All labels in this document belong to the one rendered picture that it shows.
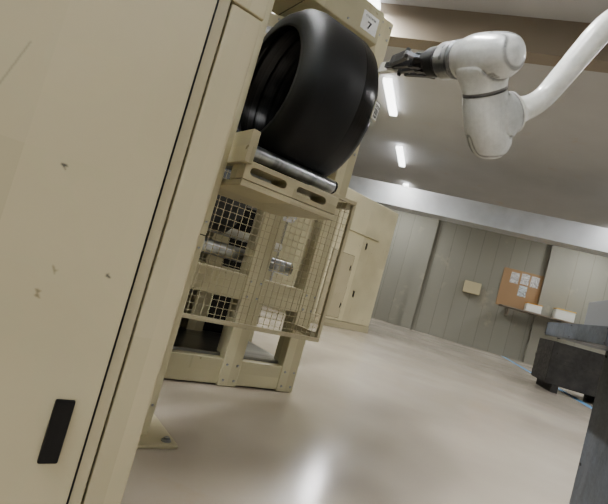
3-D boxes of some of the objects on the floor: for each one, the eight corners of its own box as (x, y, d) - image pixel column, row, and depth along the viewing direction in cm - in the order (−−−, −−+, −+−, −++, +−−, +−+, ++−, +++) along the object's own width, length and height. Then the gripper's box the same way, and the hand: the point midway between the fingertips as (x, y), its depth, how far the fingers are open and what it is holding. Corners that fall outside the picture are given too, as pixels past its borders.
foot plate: (80, 448, 119) (82, 439, 120) (64, 407, 141) (67, 400, 141) (177, 449, 135) (179, 441, 135) (150, 412, 157) (152, 406, 157)
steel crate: (525, 380, 699) (536, 336, 703) (595, 400, 681) (605, 356, 684) (543, 390, 620) (555, 341, 624) (622, 413, 602) (634, 363, 605)
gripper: (463, 60, 120) (400, 67, 140) (432, 33, 113) (370, 44, 132) (452, 87, 121) (391, 90, 140) (421, 62, 113) (360, 69, 133)
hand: (388, 67), depth 133 cm, fingers closed
